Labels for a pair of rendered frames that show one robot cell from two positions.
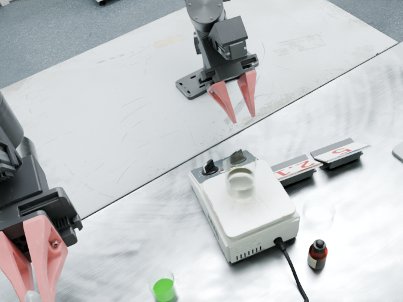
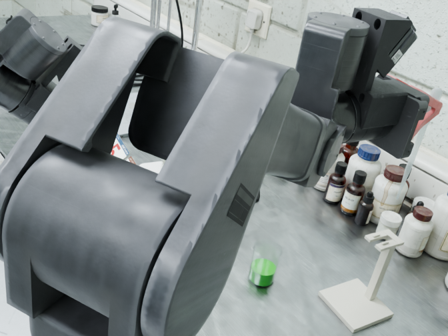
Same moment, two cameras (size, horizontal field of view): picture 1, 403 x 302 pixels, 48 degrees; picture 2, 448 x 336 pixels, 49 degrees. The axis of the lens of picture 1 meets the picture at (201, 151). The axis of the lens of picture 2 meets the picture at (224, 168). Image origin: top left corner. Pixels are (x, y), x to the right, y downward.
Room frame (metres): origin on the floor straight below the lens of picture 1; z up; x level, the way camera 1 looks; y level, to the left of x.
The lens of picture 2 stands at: (0.56, 0.63, 1.42)
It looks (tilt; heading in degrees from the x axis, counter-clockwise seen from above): 30 degrees down; 252
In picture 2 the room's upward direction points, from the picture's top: 9 degrees clockwise
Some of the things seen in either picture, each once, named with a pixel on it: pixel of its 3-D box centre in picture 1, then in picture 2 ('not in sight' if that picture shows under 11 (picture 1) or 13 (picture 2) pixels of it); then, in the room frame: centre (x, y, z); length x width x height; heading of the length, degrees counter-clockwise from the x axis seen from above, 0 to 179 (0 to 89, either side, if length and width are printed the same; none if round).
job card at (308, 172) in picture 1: (292, 167); not in sight; (0.50, -0.16, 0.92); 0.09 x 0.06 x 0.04; 103
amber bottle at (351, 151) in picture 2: not in sight; (348, 155); (0.03, -0.20, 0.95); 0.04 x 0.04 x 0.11
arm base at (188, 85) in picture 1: (216, 61); not in sight; (0.82, -0.07, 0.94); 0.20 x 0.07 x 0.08; 115
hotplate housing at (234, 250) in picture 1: (241, 199); not in sight; (0.43, -0.05, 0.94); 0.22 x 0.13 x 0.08; 14
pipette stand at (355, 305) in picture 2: not in sight; (367, 273); (0.17, 0.16, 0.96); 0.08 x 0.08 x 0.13; 16
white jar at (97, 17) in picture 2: not in sight; (99, 16); (0.52, -1.26, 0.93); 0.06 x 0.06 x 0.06
